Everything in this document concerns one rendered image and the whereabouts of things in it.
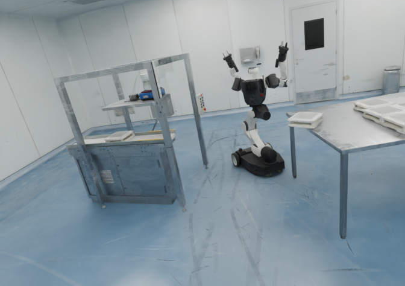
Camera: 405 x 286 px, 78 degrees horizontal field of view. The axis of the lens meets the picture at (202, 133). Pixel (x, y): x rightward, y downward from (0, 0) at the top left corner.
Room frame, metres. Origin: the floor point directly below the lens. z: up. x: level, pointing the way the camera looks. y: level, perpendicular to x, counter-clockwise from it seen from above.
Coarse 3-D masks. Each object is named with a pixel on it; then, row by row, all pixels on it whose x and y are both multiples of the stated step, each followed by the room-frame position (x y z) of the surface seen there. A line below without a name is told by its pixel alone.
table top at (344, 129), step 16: (384, 96) 2.60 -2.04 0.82; (400, 96) 2.50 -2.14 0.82; (288, 112) 2.65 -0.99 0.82; (320, 112) 2.45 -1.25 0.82; (336, 112) 2.36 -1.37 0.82; (352, 112) 2.28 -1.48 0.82; (304, 128) 2.18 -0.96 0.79; (320, 128) 2.04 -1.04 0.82; (336, 128) 1.97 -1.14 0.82; (352, 128) 1.91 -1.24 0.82; (368, 128) 1.85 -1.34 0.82; (384, 128) 1.80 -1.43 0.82; (336, 144) 1.67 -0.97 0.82; (352, 144) 1.62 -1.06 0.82; (368, 144) 1.58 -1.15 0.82; (384, 144) 1.56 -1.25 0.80
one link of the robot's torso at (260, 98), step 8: (240, 80) 2.97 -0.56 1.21; (248, 80) 2.90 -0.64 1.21; (256, 80) 2.82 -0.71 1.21; (264, 80) 2.89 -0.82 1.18; (248, 88) 2.84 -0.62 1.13; (256, 88) 2.79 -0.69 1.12; (264, 88) 2.84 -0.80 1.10; (248, 96) 2.96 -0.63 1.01; (256, 96) 2.82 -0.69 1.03; (264, 96) 2.91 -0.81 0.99; (248, 104) 2.90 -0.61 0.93; (256, 104) 2.93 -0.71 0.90
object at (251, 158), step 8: (240, 152) 3.16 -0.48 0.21; (248, 152) 3.17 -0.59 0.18; (264, 152) 2.80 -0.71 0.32; (272, 152) 2.73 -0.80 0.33; (240, 160) 3.12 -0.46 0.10; (248, 160) 2.94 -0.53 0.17; (256, 160) 2.90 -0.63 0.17; (264, 160) 2.83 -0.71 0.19; (272, 160) 2.72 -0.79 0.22; (280, 160) 2.79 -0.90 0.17; (248, 168) 2.91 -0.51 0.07; (256, 168) 2.78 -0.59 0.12; (264, 168) 2.68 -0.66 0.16; (272, 168) 2.72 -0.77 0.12; (280, 168) 2.74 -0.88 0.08
